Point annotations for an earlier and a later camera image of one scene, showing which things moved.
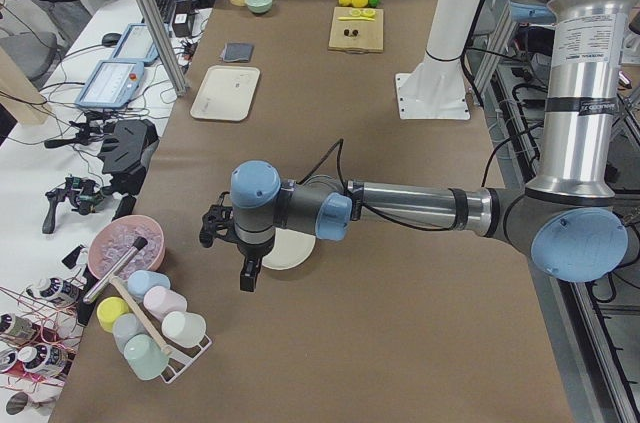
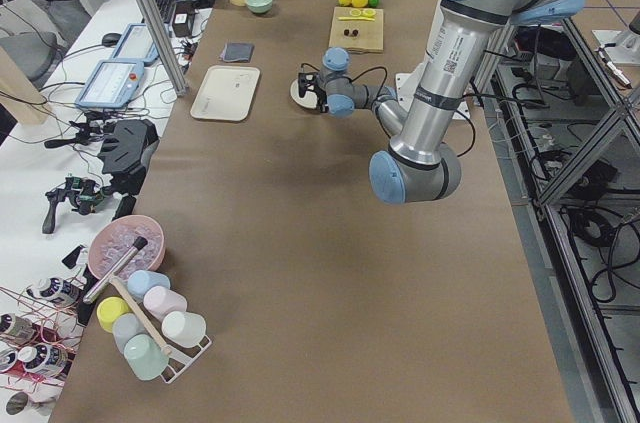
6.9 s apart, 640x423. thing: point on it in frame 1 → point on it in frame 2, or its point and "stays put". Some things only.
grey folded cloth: [237, 51] stays put
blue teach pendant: [112, 84] stays put
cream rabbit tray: [226, 93] stays put
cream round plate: [291, 249] → [310, 99]
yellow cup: [108, 309] stays put
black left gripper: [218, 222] → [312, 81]
